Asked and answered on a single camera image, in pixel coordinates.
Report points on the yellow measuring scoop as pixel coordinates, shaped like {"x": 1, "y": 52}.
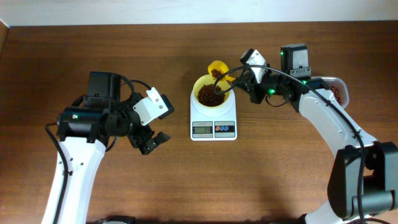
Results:
{"x": 217, "y": 69}

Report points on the yellow plastic bowl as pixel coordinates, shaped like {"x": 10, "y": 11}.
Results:
{"x": 205, "y": 80}

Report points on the red beans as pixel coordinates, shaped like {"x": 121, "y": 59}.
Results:
{"x": 208, "y": 97}

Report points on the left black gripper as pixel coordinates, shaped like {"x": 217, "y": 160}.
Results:
{"x": 138, "y": 140}

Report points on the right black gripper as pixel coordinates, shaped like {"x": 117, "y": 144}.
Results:
{"x": 249, "y": 82}

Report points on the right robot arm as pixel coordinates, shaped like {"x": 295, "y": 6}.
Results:
{"x": 363, "y": 181}

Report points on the clear plastic bean container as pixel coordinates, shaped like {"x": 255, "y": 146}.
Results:
{"x": 339, "y": 89}

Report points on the white digital kitchen scale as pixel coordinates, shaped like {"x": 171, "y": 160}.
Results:
{"x": 213, "y": 124}

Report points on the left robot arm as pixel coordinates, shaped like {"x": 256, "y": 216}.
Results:
{"x": 110, "y": 109}

